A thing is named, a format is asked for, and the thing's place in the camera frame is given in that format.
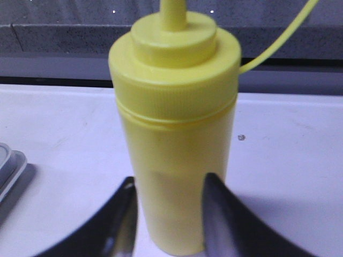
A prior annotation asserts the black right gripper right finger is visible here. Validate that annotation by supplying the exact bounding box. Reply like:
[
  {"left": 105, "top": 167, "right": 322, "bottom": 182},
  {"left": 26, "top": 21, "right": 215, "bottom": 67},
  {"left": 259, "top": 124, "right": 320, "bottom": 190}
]
[{"left": 202, "top": 173, "right": 312, "bottom": 256}]

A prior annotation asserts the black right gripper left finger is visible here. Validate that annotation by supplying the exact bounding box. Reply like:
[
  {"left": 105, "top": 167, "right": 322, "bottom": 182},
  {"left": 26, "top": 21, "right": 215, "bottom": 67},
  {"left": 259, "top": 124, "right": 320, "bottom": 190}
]
[{"left": 36, "top": 177, "right": 137, "bottom": 256}]

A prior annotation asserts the yellow squeeze bottle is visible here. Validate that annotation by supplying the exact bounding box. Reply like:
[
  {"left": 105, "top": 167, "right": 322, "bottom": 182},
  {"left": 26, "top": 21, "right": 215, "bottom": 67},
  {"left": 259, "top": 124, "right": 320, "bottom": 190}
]
[{"left": 108, "top": 1, "right": 317, "bottom": 256}]

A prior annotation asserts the silver electronic kitchen scale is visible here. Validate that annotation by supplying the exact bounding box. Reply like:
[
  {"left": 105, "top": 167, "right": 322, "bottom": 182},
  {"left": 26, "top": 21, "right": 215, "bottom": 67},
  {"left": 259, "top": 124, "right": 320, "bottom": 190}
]
[{"left": 1, "top": 143, "right": 27, "bottom": 202}]

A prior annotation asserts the grey speckled stone counter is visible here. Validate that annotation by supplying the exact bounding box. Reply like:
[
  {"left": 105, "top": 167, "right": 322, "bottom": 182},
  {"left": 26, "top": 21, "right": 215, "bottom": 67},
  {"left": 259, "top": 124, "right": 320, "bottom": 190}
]
[{"left": 1, "top": 1, "right": 342, "bottom": 82}]

